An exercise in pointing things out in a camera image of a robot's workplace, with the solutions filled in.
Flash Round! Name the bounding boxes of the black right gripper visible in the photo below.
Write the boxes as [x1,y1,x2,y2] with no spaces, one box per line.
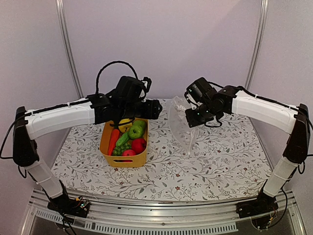
[185,100,220,127]

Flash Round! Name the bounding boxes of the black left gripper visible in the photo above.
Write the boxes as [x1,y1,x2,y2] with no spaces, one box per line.
[119,99,163,120]

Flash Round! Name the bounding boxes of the yellow toy apple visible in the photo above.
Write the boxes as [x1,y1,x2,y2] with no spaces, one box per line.
[118,118,133,133]

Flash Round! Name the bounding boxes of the green toy apple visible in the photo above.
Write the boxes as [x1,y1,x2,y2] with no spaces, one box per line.
[128,125,144,140]

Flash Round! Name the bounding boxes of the clear polka dot zip bag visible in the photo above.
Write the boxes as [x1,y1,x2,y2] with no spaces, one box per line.
[168,96,195,155]

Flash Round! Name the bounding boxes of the red toy apple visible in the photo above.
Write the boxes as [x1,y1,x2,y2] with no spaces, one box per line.
[132,138,147,155]

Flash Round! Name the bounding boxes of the pink red toy peach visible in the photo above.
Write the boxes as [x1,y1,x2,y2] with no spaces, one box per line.
[122,149,136,157]

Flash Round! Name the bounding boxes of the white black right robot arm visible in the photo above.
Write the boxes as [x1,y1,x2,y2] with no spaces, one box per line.
[184,77,313,213]

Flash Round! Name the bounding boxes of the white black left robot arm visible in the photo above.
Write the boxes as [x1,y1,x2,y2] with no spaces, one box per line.
[13,76,162,212]

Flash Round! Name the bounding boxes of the green toy pear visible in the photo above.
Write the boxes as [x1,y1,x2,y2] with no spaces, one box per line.
[133,119,146,130]

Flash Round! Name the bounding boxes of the orange toy carrot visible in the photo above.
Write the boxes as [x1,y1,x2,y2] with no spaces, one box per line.
[108,129,120,156]

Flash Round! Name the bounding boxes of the green toy bitter gourd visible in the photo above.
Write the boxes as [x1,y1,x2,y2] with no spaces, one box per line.
[116,132,130,147]

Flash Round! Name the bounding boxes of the green toy grapes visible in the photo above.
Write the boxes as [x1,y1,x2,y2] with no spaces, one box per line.
[112,143,131,156]

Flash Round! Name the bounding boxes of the floral white table mat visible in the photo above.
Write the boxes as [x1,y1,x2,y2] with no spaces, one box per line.
[52,99,271,201]

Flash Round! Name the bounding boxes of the yellow plastic basket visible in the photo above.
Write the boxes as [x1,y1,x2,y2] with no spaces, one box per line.
[99,118,149,168]

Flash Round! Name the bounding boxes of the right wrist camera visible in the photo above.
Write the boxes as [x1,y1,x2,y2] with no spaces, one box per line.
[184,91,198,110]

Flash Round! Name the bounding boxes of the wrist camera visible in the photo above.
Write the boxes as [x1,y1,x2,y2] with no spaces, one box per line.
[184,91,198,110]
[142,76,152,93]

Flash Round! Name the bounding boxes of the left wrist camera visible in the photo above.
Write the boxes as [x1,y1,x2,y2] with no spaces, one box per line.
[142,76,152,93]

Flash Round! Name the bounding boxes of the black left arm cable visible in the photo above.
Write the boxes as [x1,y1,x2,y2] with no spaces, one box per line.
[95,60,137,95]

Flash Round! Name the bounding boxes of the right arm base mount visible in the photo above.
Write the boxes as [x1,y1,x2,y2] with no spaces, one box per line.
[236,192,278,230]

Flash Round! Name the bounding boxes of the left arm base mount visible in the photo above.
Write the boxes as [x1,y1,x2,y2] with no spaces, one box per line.
[47,189,90,218]

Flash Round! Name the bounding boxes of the left aluminium frame post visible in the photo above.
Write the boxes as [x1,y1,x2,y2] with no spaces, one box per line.
[55,0,84,98]

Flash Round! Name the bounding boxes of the aluminium frame post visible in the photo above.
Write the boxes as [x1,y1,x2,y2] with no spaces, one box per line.
[245,0,269,90]
[55,0,84,98]

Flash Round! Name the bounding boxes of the aluminium front rail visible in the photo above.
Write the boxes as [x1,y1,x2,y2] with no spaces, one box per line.
[21,189,307,235]

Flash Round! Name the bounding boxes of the right aluminium frame post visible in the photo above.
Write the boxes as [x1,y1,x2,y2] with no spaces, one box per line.
[245,0,269,90]

